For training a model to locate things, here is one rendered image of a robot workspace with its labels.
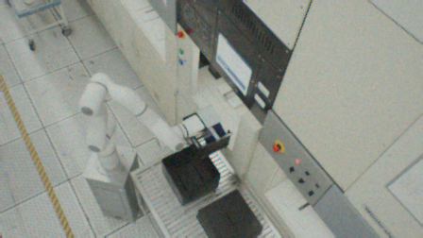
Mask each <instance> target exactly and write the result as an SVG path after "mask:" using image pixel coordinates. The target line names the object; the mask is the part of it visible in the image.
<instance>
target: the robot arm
mask: <svg viewBox="0 0 423 238"><path fill-rule="evenodd" d="M107 92H109V93H110V96H111V98H112V100H113V101H114V102H115V103H117V104H118V105H120V106H123V107H124V108H125V109H126V110H128V111H129V112H130V113H131V114H132V115H133V116H135V117H136V119H138V120H139V121H141V123H143V125H144V126H146V127H147V128H148V129H150V131H151V132H152V133H153V134H154V135H155V136H156V140H157V143H158V145H159V147H160V148H161V149H164V148H165V147H170V149H172V150H174V151H175V152H179V151H180V150H181V149H183V146H184V143H183V139H186V138H187V136H189V137H191V136H195V135H197V134H200V133H202V132H207V127H206V126H205V124H204V123H201V121H200V120H201V119H200V117H199V116H198V114H196V113H194V115H193V116H191V117H190V118H189V119H186V120H185V121H183V123H181V124H179V125H178V126H174V127H170V126H168V125H167V123H165V121H163V119H161V117H160V116H159V115H158V114H157V113H156V112H155V111H154V110H153V109H152V108H151V107H150V106H149V105H148V104H147V103H146V102H145V101H143V100H142V99H141V97H140V96H139V95H138V94H136V93H135V92H134V90H132V89H130V88H128V87H125V86H122V85H117V84H116V83H114V82H113V80H112V79H111V78H110V77H109V76H108V75H107V74H105V73H97V74H94V75H93V76H92V77H91V79H90V80H89V83H88V85H87V86H86V89H85V90H84V93H83V95H82V96H81V98H80V100H79V111H81V112H82V114H84V115H86V116H89V125H88V129H87V133H86V146H87V147H89V149H90V150H91V151H92V152H96V153H97V158H96V159H95V167H96V169H97V171H98V172H100V173H101V174H102V175H106V176H111V175H114V174H118V172H120V171H121V170H123V167H124V166H125V156H124V154H123V153H122V152H121V151H119V150H118V149H116V145H115V139H116V121H115V119H114V118H113V117H112V116H111V115H109V114H108V110H107V106H106V105H105V104H104V103H103V102H104V100H105V97H106V96H107ZM203 128H205V129H203Z"/></svg>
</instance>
